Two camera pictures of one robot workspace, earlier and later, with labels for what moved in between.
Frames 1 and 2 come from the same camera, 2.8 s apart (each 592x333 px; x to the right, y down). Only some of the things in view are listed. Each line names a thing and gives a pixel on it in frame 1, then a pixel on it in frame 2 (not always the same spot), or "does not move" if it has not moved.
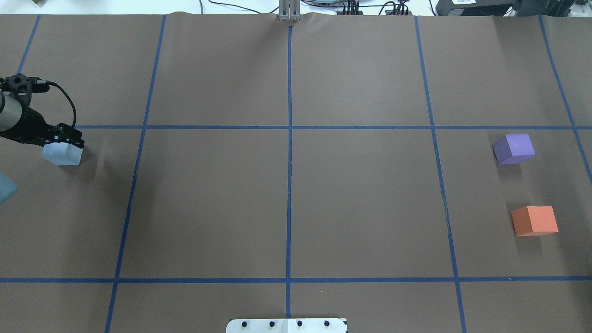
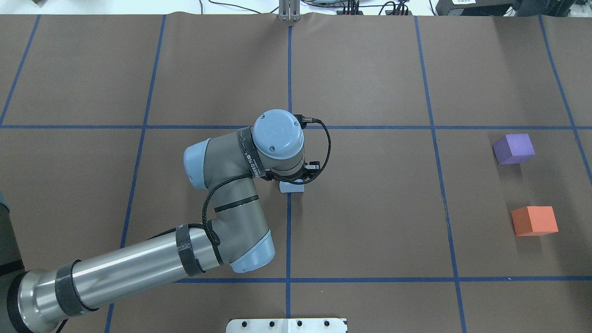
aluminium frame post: x=289 y=10 does not move
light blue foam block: x=62 y=153 -> x=285 y=187
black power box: x=473 y=8 does not move
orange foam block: x=534 y=220 does not move
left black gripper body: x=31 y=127 -> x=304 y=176
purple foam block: x=511 y=148 does not move
